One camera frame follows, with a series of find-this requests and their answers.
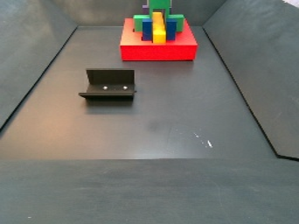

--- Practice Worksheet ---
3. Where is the green zigzag block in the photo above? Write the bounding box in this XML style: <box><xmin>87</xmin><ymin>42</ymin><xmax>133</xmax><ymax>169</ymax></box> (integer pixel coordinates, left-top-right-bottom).
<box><xmin>134</xmin><ymin>0</ymin><xmax>185</xmax><ymax>32</ymax></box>

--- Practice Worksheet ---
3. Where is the black angle fixture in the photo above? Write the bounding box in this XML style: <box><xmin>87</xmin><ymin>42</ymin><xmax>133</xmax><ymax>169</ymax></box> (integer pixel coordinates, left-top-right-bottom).
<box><xmin>79</xmin><ymin>68</ymin><xmax>137</xmax><ymax>99</ymax></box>

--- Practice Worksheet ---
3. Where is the red base board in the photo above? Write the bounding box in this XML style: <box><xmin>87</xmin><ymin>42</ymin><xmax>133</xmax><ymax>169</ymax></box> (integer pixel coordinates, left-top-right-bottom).
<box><xmin>119</xmin><ymin>18</ymin><xmax>199</xmax><ymax>61</ymax></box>

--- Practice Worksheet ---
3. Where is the yellow long block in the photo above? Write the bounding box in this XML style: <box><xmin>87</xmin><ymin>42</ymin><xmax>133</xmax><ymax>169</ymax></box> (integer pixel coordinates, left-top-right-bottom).
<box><xmin>153</xmin><ymin>11</ymin><xmax>166</xmax><ymax>44</ymax></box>

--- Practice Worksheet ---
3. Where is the blue block left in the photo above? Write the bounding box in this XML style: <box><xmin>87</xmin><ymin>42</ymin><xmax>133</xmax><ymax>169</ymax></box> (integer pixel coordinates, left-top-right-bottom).
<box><xmin>143</xmin><ymin>18</ymin><xmax>154</xmax><ymax>41</ymax></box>

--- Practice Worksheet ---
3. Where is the blue block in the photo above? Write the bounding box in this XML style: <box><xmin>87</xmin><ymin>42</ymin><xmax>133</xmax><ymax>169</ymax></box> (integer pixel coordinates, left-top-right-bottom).
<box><xmin>166</xmin><ymin>18</ymin><xmax>177</xmax><ymax>40</ymax></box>
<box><xmin>143</xmin><ymin>18</ymin><xmax>154</xmax><ymax>41</ymax></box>

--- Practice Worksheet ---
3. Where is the blue block right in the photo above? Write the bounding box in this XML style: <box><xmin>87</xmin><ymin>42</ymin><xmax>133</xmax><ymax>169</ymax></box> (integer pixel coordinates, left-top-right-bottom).
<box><xmin>166</xmin><ymin>18</ymin><xmax>177</xmax><ymax>40</ymax></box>

